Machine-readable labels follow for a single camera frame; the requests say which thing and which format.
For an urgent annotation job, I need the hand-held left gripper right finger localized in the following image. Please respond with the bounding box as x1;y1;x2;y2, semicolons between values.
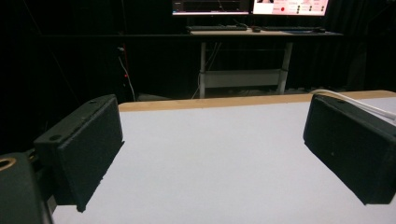
303;93;396;206

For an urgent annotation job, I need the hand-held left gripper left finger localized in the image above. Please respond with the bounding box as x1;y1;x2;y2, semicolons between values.
33;94;125;214

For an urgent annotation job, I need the slim black keyboard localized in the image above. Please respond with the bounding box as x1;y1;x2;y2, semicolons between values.
261;25;327;34

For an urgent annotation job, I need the desk with white legs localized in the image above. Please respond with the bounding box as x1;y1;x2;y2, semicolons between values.
186;29;344;100

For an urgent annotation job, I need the bright-screen computer monitor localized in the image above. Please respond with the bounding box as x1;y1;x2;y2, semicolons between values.
251;0;331;17

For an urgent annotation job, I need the dark-screen computer monitor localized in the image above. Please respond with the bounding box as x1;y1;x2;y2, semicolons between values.
171;0;250;17

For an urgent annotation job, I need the thin white hanging cable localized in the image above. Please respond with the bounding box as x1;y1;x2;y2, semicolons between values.
117;46;137;103

